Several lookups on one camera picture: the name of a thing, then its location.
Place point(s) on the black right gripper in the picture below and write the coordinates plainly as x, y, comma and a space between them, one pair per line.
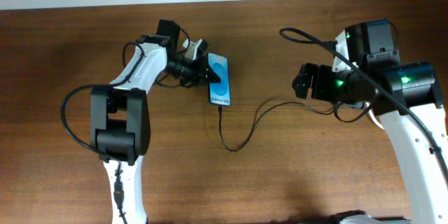
321, 78

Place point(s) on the blue Samsung Galaxy smartphone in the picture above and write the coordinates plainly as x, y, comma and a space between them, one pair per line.
219, 92

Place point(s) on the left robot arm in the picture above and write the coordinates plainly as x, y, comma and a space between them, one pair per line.
120, 127

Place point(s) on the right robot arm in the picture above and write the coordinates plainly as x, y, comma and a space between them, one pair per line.
406, 98

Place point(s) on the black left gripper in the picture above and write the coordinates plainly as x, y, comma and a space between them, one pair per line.
199, 75

